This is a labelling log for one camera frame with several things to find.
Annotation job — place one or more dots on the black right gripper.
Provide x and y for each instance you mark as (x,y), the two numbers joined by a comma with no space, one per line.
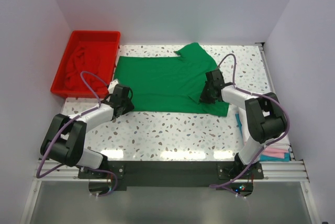
(208,93)

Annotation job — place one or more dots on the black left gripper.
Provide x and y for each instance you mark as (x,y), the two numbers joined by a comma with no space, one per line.
(126,103)

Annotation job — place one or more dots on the green t-shirt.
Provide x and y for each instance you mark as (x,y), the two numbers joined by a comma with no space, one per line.
(170,84)

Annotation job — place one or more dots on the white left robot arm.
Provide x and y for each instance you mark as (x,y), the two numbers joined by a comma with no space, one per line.
(65,138)

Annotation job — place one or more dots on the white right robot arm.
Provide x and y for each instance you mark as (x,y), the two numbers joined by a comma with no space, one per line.
(266,119)

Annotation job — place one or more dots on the red t-shirt in bin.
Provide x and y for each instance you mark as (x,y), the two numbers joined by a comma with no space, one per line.
(88,62)

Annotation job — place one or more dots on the red plastic bin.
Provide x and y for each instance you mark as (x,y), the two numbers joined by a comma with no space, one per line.
(83,35)

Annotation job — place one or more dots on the white folded t-shirt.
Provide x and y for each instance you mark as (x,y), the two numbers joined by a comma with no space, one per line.
(282,144)

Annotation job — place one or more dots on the pink folded t-shirt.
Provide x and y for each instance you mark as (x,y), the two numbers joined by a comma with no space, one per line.
(275,152)

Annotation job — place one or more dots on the teal folded t-shirt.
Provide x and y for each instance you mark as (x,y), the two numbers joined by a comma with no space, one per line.
(263,157)

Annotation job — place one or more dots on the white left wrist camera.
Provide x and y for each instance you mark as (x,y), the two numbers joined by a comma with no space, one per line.
(113,85)

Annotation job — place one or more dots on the right side aluminium rail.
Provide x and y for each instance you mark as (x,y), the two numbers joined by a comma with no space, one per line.
(270,82)

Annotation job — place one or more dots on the aluminium frame rail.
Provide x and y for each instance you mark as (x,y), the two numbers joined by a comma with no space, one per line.
(293,171)

